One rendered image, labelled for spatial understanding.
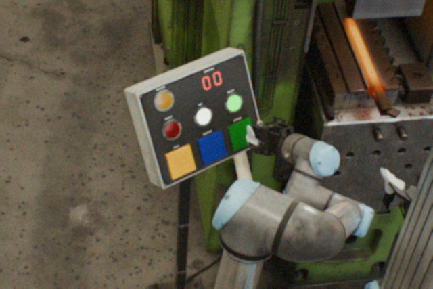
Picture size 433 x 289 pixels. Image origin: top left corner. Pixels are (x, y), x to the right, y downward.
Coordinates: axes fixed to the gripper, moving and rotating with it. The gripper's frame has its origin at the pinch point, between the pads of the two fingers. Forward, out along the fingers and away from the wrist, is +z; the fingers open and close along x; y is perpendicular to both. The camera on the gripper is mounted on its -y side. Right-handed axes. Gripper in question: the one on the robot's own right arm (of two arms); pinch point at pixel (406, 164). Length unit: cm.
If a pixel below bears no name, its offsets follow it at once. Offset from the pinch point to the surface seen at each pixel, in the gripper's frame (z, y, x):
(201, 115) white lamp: 15, -10, -56
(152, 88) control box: 16, -20, -69
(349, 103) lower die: 30.7, 6.5, -7.1
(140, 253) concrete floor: 48, 100, -70
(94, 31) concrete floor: 182, 100, -81
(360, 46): 48.4, -0.8, -0.2
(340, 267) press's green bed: 25, 89, 3
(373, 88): 29.3, -0.9, -1.5
